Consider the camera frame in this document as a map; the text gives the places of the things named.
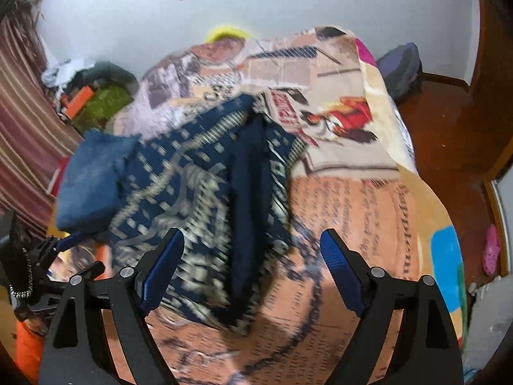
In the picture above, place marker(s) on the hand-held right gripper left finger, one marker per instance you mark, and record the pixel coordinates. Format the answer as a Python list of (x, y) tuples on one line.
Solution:
[(162, 266)]

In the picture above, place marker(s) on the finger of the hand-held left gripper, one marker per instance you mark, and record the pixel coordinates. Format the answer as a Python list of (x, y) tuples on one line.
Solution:
[(60, 242), (96, 270)]

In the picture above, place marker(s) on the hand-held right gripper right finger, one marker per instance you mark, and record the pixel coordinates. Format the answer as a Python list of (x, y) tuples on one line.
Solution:
[(340, 266)]

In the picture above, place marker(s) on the navy patterned hoodie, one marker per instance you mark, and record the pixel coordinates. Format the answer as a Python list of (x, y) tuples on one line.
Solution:
[(248, 208)]

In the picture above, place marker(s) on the orange cloth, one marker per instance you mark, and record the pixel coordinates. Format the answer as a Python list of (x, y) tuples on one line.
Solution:
[(30, 349)]

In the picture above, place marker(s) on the folded blue jeans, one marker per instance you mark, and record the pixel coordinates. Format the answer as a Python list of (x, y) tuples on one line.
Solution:
[(88, 176)]

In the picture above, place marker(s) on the printed blanket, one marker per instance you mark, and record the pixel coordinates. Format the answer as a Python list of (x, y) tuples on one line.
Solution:
[(352, 192)]

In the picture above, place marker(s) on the striped curtain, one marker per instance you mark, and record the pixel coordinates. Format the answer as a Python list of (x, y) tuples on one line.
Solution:
[(28, 128)]

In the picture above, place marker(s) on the orange box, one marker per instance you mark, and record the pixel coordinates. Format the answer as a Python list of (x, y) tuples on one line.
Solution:
[(80, 100)]

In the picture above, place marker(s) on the pink clog shoe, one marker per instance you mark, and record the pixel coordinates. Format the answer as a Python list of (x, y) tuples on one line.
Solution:
[(491, 248)]

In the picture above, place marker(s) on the white crumpled cloth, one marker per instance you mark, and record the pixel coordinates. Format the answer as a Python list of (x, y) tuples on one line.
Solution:
[(60, 72)]

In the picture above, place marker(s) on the grey cloth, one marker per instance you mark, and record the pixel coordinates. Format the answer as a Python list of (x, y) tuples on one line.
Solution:
[(112, 70)]

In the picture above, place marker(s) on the purple grey backpack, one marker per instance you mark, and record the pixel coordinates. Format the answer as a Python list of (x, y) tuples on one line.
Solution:
[(400, 68)]

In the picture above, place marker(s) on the wooden door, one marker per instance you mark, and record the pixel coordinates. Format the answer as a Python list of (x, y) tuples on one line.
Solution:
[(495, 88)]

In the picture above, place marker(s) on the yellow pillow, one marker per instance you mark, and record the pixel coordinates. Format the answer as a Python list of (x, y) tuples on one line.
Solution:
[(224, 32)]

